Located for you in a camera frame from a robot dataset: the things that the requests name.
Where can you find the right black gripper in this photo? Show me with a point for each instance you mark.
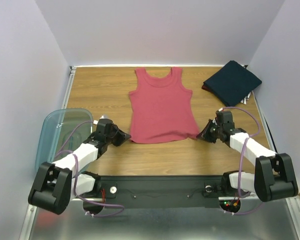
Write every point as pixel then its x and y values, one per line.
pixel 207 132

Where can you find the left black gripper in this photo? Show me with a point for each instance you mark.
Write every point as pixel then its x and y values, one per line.
pixel 122 136

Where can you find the red tank top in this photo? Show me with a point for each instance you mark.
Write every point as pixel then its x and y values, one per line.
pixel 161 109

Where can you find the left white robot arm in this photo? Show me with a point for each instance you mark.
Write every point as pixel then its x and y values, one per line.
pixel 57 183

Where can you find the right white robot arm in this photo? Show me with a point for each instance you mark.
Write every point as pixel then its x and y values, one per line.
pixel 264 172

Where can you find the folded navy tank top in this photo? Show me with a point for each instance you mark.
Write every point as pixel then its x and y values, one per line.
pixel 232 83

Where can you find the folded white patterned garment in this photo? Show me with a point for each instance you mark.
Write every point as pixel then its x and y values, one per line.
pixel 244 101

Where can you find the folded dark red garment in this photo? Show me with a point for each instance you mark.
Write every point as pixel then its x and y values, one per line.
pixel 205 88

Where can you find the clear blue plastic bin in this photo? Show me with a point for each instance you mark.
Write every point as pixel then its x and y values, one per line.
pixel 63 129

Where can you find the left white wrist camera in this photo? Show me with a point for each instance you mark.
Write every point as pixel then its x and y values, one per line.
pixel 95 121

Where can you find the aluminium frame rail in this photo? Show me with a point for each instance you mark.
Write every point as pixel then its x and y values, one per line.
pixel 68 89

